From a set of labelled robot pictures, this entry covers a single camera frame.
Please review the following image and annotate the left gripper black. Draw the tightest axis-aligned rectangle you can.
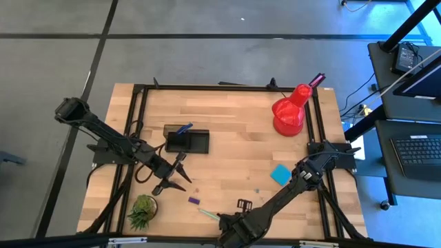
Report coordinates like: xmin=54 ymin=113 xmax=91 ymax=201
xmin=150 ymin=152 xmax=193 ymax=196

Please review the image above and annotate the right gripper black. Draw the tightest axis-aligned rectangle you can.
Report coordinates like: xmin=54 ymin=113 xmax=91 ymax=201
xmin=216 ymin=198 xmax=265 ymax=248

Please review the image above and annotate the light green pencil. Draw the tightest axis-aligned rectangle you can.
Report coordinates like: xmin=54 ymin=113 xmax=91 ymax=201
xmin=198 ymin=207 xmax=221 ymax=222

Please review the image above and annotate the teal sticky note pad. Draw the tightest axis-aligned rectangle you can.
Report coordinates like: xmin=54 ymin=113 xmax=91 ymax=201
xmin=269 ymin=164 xmax=293 ymax=187

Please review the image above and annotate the black mesh desk organizer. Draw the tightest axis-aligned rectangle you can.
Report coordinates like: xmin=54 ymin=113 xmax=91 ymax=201
xmin=163 ymin=124 xmax=210 ymax=154

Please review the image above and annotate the potted green succulent plant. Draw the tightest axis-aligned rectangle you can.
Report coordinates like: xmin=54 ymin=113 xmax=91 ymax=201
xmin=126 ymin=194 xmax=159 ymax=232

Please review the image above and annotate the red desk lamp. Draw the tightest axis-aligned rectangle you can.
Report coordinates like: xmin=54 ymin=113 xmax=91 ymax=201
xmin=271 ymin=72 xmax=327 ymax=138

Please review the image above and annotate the grey chair leg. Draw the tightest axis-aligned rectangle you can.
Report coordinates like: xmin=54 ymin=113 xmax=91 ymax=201
xmin=0 ymin=150 xmax=28 ymax=166

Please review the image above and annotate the dark grey side desk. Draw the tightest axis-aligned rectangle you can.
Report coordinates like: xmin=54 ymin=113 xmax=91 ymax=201
xmin=374 ymin=118 xmax=441 ymax=200
xmin=367 ymin=41 xmax=441 ymax=123

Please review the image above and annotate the black computer keyboard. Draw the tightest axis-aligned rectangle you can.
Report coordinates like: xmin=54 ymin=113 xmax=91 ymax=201
xmin=390 ymin=134 xmax=441 ymax=183

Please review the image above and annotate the black desk monitor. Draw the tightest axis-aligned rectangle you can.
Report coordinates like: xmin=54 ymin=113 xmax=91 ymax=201
xmin=392 ymin=54 xmax=441 ymax=101

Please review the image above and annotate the black power adapter box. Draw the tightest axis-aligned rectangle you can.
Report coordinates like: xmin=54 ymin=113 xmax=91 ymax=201
xmin=393 ymin=43 xmax=420 ymax=75

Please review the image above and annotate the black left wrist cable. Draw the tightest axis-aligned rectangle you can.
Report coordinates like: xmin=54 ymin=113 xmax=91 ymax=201
xmin=133 ymin=143 xmax=167 ymax=185

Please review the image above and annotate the silver frame bracket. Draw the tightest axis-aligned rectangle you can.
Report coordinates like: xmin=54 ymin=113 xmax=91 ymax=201
xmin=108 ymin=236 xmax=148 ymax=246
xmin=298 ymin=240 xmax=340 ymax=248

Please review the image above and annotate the black aluminium table frame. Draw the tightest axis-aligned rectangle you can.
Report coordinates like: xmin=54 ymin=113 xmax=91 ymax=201
xmin=81 ymin=82 xmax=369 ymax=242

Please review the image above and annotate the black vertical post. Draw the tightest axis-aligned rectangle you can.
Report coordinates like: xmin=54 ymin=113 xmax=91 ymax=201
xmin=381 ymin=0 xmax=441 ymax=53

